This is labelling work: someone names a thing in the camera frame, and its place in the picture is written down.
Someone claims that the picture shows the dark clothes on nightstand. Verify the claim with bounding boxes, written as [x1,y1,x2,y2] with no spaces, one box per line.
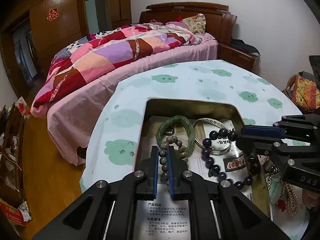
[230,39,260,56]

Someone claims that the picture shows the dark purple bead bracelet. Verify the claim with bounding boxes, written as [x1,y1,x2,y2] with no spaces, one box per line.
[201,128,254,190]

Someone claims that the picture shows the wooden bed with pink sheet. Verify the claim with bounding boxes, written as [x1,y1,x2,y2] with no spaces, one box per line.
[31,2,237,166]

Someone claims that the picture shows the person's right hand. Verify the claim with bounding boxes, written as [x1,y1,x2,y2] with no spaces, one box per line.
[302,189,320,209]

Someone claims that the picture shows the patchwork quilt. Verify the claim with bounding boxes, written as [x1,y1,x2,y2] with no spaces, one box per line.
[30,22,204,118]

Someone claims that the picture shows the silver bangle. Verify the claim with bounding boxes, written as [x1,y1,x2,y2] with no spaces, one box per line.
[193,118,239,155]

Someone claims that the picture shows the dark wooden wardrobe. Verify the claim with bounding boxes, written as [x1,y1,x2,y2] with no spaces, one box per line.
[1,0,131,97]

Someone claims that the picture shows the green jade bangle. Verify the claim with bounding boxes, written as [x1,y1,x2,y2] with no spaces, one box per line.
[156,115,195,159]

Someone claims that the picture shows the grey brown bead bracelet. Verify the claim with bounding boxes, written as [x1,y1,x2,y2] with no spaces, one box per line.
[158,135,189,183]

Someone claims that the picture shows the orange floral cushion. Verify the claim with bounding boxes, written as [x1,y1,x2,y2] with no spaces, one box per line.
[292,74,320,113]

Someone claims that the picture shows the green cloud print tablecloth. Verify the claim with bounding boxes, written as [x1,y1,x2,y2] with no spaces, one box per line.
[80,60,309,239]

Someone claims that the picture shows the wooden nightstand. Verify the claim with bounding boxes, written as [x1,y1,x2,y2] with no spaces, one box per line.
[217,43,258,72]

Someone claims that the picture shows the pearl necklace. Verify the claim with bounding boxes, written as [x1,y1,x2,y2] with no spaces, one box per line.
[283,182,301,217]

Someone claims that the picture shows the red double happiness sticker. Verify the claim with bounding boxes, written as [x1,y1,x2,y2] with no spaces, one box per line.
[47,8,60,22]

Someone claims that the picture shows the red string charm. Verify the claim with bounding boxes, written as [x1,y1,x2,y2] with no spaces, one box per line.
[276,197,287,213]

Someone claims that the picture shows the cluttered low wooden shelf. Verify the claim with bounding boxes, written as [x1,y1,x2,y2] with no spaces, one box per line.
[1,104,26,207]

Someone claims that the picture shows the wicker chair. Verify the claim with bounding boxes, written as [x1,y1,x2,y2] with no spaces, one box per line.
[282,74,319,114]

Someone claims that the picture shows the red cardboard box on floor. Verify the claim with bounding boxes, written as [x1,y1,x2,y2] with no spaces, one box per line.
[0,199,26,227]

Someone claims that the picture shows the pink metal tin box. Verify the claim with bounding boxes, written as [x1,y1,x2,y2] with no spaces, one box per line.
[133,98,272,240]

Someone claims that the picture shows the floral pillow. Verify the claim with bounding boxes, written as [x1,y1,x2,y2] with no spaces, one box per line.
[182,14,206,35]

